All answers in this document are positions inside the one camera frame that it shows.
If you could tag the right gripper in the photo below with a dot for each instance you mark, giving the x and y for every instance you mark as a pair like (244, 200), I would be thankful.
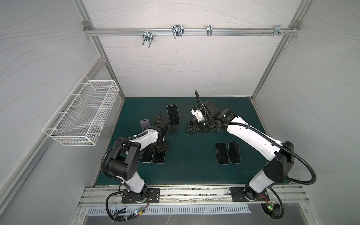
(198, 125)

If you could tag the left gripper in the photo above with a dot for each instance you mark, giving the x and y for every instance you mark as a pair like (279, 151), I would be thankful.
(165, 147)

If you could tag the black phone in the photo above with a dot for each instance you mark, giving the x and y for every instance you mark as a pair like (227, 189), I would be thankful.
(173, 115)

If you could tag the purple round stand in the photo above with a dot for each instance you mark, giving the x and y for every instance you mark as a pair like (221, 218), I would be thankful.
(145, 123)

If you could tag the purple phone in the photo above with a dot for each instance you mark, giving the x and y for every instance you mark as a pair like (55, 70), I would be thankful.
(159, 157)
(222, 155)

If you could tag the white edged phone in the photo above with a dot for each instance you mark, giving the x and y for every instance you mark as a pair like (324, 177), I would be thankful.
(234, 153)

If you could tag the black folding phone stand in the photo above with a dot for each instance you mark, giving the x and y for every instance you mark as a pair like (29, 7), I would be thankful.
(157, 120)

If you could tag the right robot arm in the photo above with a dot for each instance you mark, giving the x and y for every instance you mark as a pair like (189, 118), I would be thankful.
(280, 155)

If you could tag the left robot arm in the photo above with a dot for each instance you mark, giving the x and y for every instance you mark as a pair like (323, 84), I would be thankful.
(120, 163)

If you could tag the black back-left stand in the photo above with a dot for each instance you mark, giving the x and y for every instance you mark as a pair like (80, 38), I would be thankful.
(173, 129)

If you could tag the white wire basket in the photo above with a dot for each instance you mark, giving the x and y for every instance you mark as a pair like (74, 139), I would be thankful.
(81, 117)

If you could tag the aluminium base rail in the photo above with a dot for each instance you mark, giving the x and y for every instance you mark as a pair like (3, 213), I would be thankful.
(194, 194)

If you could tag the aluminium cross rail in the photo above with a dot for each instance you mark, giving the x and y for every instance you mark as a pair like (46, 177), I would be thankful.
(196, 32)

